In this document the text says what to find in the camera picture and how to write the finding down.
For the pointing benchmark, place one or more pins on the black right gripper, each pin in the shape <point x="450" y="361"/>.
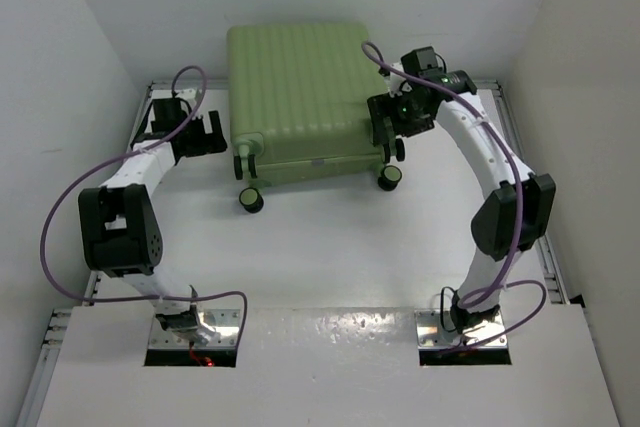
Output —
<point x="382" y="107"/>

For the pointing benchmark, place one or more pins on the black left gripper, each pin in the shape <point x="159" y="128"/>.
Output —
<point x="208" y="142"/>

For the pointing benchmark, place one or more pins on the green suitcase with blue lining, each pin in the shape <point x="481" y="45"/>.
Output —
<point x="298" y="108"/>

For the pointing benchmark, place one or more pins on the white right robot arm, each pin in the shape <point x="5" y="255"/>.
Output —
<point x="517" y="202"/>

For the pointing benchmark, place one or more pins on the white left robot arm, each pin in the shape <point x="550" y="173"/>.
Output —
<point x="120" y="233"/>

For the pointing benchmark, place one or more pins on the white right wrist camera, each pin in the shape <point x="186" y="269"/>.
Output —
<point x="397" y="85"/>

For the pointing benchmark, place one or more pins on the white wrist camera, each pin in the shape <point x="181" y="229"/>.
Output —
<point x="191" y="95"/>
<point x="397" y="85"/>

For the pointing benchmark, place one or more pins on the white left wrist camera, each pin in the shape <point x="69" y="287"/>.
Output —
<point x="191" y="95"/>

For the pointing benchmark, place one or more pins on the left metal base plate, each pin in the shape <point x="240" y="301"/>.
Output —
<point x="207" y="329"/>

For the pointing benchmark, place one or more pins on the metal base plate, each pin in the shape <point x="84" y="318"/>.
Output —
<point x="435" y="331"/>
<point x="207" y="329"/>

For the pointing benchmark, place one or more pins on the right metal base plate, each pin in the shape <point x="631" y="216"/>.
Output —
<point x="435" y="331"/>

